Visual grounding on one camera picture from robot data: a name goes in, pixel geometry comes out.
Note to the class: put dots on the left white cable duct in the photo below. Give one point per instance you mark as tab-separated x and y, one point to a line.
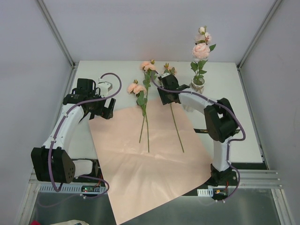
73	189

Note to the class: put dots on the aluminium frame post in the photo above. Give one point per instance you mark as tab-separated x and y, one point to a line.
55	32
271	12

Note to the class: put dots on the pink wrapping paper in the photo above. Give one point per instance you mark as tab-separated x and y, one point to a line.
140	181

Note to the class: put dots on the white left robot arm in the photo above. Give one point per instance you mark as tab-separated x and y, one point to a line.
51	161

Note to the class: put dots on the left aluminium frame post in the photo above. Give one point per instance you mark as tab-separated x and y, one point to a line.
55	32

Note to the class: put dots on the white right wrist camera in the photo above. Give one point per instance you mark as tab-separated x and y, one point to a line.
161	76

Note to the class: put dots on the white ribbed vase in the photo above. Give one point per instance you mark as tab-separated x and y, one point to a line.
198	86

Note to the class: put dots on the right white cable duct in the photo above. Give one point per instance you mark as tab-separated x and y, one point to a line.
205	192

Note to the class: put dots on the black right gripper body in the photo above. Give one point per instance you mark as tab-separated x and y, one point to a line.
166	94

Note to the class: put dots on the pink flower stem pale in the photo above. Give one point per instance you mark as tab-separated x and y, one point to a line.
200	52

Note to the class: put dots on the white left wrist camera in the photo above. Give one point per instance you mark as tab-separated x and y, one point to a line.
103	87

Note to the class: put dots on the black ribbon gold lettering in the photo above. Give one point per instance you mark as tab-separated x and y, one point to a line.
204	131

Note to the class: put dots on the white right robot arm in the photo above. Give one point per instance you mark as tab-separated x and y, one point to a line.
219	117

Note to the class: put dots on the beige cloth bottom edge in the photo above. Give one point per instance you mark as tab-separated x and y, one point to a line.
72	222

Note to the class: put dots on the red object bottom edge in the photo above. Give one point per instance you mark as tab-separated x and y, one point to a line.
34	222

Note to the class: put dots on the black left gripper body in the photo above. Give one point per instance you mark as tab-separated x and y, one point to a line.
107	108

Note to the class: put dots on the right aluminium frame post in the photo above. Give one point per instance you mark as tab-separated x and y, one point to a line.
271	12

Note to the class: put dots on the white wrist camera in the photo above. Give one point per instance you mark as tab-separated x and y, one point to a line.
161	76
103	87

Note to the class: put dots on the white cable duct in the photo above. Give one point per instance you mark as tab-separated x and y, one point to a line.
205	192
73	189

